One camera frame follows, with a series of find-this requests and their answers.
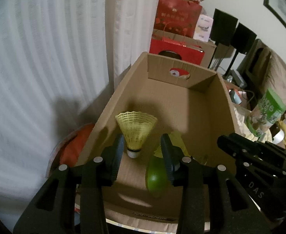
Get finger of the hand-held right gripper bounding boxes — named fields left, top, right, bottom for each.
left=217, top=135, right=286, bottom=176
left=231, top=133, right=286, bottom=167

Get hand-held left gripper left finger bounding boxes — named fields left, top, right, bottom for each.
left=13, top=134, right=125, bottom=234

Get tall red gift bag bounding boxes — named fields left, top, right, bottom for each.
left=154, top=0, right=203, bottom=39

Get orange round object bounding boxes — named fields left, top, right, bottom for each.
left=52, top=123, right=96, bottom=174

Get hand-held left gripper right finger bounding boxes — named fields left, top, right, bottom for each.
left=161, top=134, right=271, bottom=234

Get black speaker stand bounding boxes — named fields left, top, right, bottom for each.
left=225, top=51, right=239, bottom=76

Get dark small box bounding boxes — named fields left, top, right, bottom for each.
left=231, top=69, right=246, bottom=86

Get green cookie can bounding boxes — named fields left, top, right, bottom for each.
left=246, top=88, right=286, bottom=137

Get teal orange small item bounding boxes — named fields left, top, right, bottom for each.
left=228, top=88, right=244, bottom=106

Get yellow checkered tablecloth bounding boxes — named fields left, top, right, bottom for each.
left=105, top=124, right=273, bottom=234

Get green round toy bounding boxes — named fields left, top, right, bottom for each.
left=145, top=156, right=169, bottom=199

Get black speaker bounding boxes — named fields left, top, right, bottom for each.
left=211, top=8, right=238, bottom=47
left=231, top=22, right=258, bottom=54

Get red gift bag dark oval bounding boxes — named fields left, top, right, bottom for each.
left=149, top=29, right=204, bottom=66

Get brown sofa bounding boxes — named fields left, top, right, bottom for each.
left=238, top=39, right=286, bottom=152

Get white pink small box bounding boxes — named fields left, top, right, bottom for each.
left=193, top=14, right=214, bottom=42

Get white rounded appliance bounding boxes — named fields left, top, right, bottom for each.
left=271, top=129, right=286, bottom=147

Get white curtain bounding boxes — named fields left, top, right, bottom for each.
left=0, top=0, right=162, bottom=230

